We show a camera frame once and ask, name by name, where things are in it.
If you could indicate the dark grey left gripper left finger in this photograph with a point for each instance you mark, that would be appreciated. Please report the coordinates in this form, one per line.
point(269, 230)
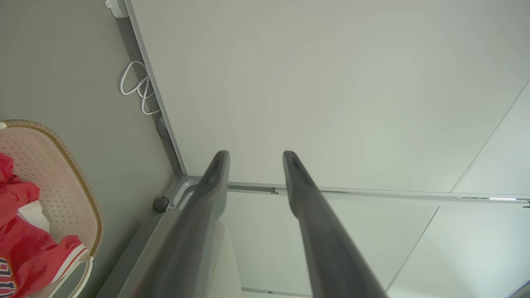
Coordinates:
point(198, 231)

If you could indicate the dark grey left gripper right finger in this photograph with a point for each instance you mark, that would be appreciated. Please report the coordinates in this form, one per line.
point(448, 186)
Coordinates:
point(327, 240)

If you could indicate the white and red cloth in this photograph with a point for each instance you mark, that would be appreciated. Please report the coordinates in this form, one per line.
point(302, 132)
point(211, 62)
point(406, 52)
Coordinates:
point(34, 215)

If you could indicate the red and white garment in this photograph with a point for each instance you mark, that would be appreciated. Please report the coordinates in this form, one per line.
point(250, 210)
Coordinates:
point(25, 248)

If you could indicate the grey curved partition leg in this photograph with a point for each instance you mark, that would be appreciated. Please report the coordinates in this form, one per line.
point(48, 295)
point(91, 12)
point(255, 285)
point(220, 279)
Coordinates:
point(182, 191)

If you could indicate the small black caster wheel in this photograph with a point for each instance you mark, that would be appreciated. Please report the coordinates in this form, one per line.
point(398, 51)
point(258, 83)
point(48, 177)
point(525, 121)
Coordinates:
point(160, 204)

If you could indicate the small white partition panel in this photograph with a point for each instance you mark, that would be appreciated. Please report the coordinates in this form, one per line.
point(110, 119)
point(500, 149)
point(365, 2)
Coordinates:
point(269, 248)

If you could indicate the beige perforated laundry basket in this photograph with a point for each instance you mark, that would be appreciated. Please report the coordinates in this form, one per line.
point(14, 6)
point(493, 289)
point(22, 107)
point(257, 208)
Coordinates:
point(62, 186)

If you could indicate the large white partition panel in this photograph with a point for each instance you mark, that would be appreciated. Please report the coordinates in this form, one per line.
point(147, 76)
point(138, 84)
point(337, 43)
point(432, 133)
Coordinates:
point(331, 82)

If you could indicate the white power strip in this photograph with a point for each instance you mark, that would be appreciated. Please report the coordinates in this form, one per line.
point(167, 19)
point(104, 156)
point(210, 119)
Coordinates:
point(118, 7)

